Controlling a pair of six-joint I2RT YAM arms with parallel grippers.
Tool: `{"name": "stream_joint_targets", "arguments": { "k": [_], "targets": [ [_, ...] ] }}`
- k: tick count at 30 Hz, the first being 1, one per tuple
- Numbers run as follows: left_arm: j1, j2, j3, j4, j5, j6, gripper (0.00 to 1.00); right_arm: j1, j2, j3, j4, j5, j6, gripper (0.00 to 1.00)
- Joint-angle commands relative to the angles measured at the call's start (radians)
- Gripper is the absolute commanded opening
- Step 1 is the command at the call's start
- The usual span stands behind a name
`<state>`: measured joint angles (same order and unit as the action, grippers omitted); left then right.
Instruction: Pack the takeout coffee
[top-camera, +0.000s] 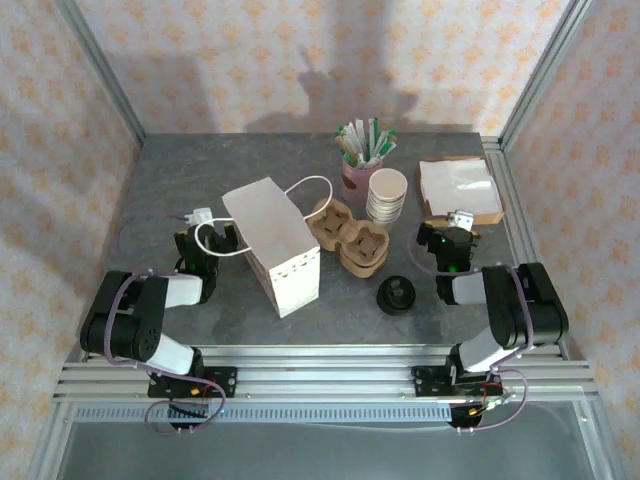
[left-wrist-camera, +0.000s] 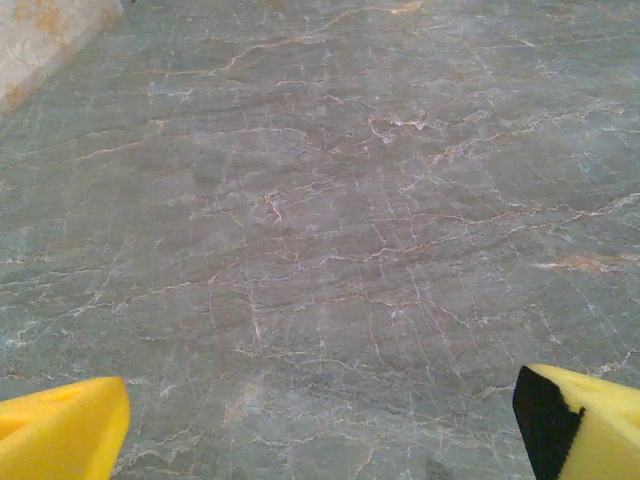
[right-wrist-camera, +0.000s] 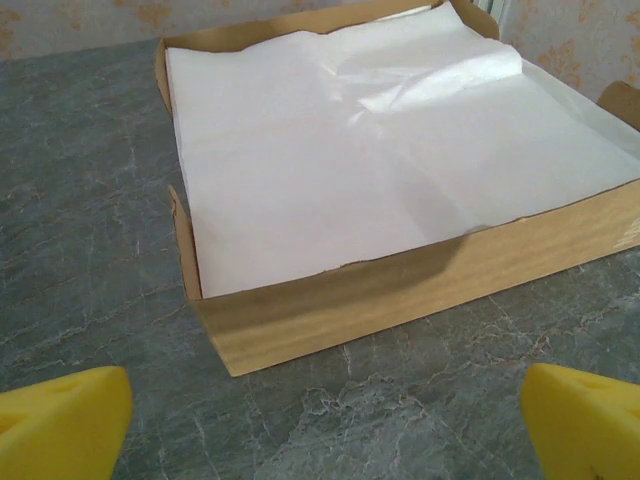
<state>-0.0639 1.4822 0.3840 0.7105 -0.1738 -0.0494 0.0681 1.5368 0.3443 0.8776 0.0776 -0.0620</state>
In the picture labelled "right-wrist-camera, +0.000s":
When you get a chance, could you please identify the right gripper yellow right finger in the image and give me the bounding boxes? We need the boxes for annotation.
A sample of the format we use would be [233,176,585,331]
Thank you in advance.
[521,362,640,480]

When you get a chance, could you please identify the white paper napkins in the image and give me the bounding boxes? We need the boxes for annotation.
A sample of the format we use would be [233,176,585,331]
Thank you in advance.
[166,0,640,300]

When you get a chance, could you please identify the brown cardboard napkin box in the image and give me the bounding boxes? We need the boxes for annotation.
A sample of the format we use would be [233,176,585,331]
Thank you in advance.
[156,0,640,379]

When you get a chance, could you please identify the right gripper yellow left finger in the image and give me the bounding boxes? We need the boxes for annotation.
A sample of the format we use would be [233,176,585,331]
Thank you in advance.
[0,365,134,480]

